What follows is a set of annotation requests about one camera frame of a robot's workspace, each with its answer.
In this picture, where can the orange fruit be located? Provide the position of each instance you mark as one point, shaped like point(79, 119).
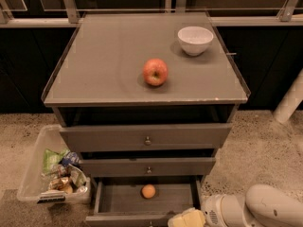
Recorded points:
point(148, 191)

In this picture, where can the middle grey drawer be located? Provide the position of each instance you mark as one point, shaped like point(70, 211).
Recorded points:
point(145, 167)

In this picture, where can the bottom grey drawer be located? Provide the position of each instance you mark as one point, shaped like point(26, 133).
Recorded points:
point(119, 202)

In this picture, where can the metal rail frame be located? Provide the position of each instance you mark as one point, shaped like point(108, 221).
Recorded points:
point(65, 13)

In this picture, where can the top grey drawer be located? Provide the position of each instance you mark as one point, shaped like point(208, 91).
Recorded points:
point(145, 137)

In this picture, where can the grey drawer cabinet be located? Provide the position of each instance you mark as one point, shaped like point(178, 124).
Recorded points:
point(99, 81)

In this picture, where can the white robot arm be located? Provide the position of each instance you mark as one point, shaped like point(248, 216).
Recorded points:
point(261, 206)

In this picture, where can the white cylindrical post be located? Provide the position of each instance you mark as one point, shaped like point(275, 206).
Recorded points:
point(290, 101)

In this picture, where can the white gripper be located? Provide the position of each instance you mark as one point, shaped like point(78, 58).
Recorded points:
point(212, 211)

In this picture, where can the clear plastic bin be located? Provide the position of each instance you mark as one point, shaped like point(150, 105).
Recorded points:
point(34, 185)

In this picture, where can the white ceramic bowl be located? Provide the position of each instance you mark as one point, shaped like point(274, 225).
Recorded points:
point(195, 40)

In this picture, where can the grey drawer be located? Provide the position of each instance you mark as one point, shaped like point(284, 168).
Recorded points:
point(119, 202)
point(145, 137)
point(145, 167)

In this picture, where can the red apple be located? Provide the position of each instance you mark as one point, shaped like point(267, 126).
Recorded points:
point(155, 72)

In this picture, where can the green snack bag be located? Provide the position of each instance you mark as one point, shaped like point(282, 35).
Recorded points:
point(52, 159)

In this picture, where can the blue snack bag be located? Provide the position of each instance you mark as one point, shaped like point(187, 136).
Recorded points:
point(71, 158)

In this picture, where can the crumpled foil snack packets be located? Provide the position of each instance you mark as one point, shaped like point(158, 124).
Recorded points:
point(68, 179)

